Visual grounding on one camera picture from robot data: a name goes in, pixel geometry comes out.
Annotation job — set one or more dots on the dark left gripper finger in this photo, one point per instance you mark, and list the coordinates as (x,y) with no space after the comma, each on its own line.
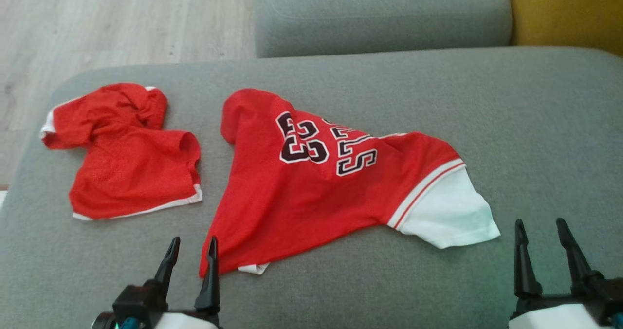
(211,280)
(168,263)

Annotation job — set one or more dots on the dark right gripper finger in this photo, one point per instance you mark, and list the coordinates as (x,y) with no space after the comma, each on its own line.
(574,261)
(525,265)

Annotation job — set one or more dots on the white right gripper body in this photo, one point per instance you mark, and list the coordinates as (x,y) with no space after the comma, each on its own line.
(555,319)

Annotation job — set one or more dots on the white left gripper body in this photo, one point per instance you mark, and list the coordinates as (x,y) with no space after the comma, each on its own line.
(187,321)

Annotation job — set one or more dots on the red mesh shorts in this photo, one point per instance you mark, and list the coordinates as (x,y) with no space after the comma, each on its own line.
(131,168)

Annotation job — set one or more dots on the red jersey with white sleeves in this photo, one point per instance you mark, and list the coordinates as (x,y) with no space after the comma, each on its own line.
(311,207)

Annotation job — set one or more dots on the large grey sofa seat cushion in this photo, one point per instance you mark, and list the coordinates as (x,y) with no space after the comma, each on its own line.
(511,124)

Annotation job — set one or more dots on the wide yellow sofa backrest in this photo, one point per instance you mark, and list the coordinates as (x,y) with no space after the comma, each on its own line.
(569,12)

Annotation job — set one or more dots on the small grey sofa seat cushion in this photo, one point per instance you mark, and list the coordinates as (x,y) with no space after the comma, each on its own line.
(384,17)

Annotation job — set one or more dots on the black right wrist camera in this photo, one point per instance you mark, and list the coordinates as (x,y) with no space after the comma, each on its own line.
(603,292)

